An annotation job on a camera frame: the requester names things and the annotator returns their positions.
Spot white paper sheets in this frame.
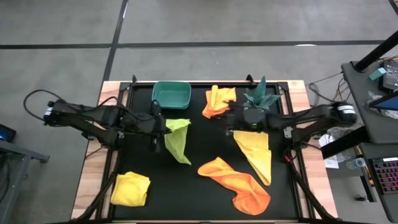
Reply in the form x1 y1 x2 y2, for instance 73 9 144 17
317 133 341 170

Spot deep orange microfiber towel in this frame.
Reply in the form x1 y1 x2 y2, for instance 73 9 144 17
197 156 272 216

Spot tablet with blue screen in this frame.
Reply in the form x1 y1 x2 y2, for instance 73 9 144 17
368 91 398 112

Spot black electronic device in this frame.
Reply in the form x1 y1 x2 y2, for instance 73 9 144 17
378 58 398 93

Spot teal plastic bin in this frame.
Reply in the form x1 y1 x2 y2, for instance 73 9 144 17
151 80 192 110

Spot dark grey side desk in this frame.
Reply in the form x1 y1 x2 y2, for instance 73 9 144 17
320 60 398 223

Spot floor cable bundle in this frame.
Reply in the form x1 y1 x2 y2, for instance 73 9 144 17
306 72 354 105

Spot yellow microfiber towel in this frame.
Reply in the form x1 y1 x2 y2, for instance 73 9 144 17
233 130 272 187
110 170 152 207

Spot small teal box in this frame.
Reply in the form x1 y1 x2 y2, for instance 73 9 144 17
368 67 387 82

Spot green microfiber towel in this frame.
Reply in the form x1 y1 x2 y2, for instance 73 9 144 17
164 118 193 166

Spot black aluminium table frame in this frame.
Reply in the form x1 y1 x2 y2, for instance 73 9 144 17
73 74 339 224

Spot artificial green snake plant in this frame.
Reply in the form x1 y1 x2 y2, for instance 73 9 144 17
243 75 282 111

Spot black round pole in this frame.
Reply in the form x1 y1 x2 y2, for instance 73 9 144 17
354 30 398 72

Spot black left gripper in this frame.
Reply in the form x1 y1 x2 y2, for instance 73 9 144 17
141 114 172 135

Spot black device with blue light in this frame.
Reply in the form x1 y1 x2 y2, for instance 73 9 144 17
0 123 17 143

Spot clear plastic water bottle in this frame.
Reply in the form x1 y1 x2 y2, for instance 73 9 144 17
346 157 368 170

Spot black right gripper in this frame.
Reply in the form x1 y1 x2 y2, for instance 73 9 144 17
219 107 267 136

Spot light wooden table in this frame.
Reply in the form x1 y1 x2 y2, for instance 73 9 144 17
70 80 339 220

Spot light orange microfiber towel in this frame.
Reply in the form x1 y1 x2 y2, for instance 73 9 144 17
201 85 238 119

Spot grey metal stand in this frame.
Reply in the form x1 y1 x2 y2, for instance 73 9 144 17
0 139 50 224

